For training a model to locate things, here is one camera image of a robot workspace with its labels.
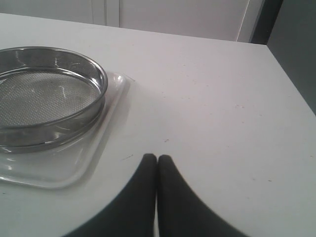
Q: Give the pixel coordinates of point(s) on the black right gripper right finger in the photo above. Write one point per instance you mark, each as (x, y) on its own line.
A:
(181, 213)

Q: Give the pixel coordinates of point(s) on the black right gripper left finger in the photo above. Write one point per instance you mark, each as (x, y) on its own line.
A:
(132, 211)

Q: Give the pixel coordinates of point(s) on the round steel mesh sieve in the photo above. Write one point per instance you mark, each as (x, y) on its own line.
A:
(48, 97)

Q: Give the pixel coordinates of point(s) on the clear plastic tray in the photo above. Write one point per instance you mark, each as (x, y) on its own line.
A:
(62, 166)

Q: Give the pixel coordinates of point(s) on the white cabinet doors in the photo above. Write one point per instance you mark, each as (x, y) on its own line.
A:
(232, 20)

